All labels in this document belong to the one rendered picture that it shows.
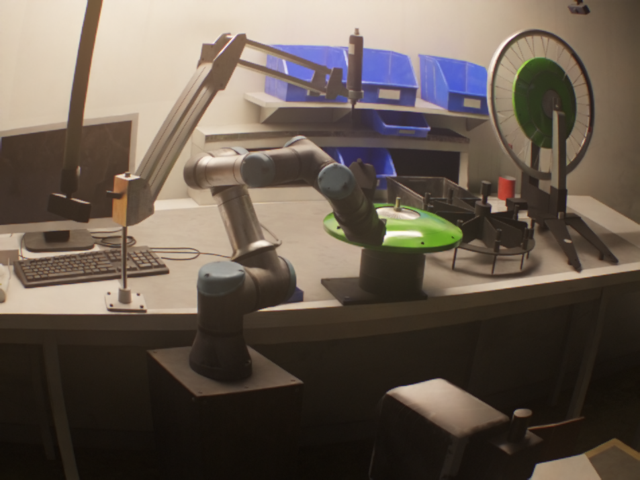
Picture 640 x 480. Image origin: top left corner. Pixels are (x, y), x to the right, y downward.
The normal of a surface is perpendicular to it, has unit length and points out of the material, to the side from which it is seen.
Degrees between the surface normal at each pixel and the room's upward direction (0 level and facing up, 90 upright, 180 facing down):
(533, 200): 90
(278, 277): 56
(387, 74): 90
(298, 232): 0
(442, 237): 24
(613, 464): 0
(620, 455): 0
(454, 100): 100
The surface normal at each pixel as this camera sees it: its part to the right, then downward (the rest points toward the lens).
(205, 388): 0.07, -0.96
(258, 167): -0.58, 0.18
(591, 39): 0.37, 0.29
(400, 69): -0.93, 0.00
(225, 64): 0.75, 0.24
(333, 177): -0.21, -0.31
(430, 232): 0.26, -0.80
